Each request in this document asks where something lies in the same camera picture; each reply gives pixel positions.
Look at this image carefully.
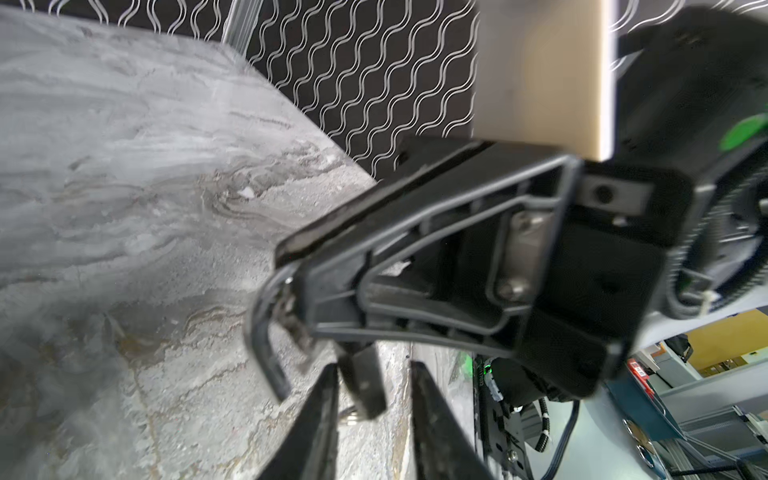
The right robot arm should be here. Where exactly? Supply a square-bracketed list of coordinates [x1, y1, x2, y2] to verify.
[246, 1, 767, 479]

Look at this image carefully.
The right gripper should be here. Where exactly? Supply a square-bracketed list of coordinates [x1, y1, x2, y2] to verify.
[515, 155, 768, 400]

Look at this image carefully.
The small black padlock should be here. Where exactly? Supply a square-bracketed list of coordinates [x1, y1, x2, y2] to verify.
[243, 262, 388, 420]

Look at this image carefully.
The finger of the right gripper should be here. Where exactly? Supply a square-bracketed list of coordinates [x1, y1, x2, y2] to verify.
[275, 137, 582, 356]

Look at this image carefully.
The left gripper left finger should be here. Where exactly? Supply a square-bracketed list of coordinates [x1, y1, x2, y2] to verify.
[257, 364, 339, 480]

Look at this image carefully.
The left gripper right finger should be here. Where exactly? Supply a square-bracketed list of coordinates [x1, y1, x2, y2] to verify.
[410, 361, 493, 480]

